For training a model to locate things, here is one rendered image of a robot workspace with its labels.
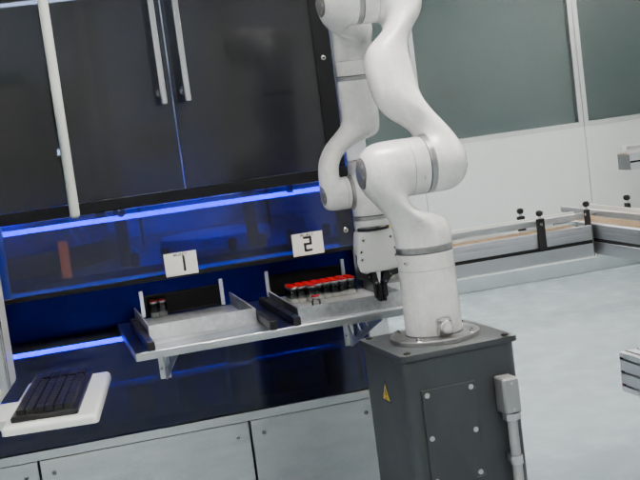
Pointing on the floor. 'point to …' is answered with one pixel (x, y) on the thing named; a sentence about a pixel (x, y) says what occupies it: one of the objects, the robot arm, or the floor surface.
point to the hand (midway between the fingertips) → (381, 291)
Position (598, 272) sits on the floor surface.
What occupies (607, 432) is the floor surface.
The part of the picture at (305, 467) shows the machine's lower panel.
